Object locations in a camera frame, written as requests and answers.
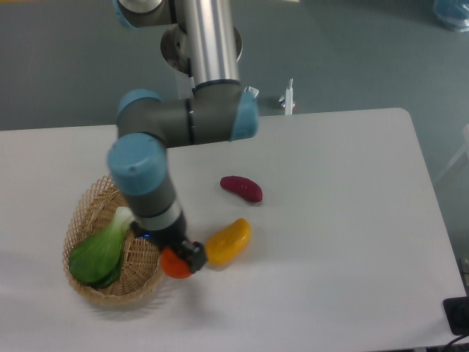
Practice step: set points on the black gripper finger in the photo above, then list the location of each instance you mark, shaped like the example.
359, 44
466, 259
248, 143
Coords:
193, 254

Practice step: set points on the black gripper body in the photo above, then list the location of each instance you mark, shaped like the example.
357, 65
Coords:
172, 236

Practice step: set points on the orange toy fruit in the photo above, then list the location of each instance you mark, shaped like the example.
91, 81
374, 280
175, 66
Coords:
173, 266

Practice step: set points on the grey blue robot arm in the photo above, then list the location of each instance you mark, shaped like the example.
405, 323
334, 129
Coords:
218, 110

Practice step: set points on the woven wicker basket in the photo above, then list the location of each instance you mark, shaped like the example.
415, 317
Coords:
141, 271

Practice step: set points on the yellow mango toy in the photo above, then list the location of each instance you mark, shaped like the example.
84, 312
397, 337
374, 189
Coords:
226, 244

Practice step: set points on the green bok choy toy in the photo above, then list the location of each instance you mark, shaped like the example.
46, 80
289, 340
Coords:
97, 260

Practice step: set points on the purple sweet potato toy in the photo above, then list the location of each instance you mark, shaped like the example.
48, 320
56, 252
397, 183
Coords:
243, 187

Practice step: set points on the black device at table edge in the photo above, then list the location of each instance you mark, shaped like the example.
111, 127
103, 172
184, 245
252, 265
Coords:
456, 310

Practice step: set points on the blue plastic bag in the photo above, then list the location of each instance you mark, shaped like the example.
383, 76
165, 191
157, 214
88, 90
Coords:
452, 13

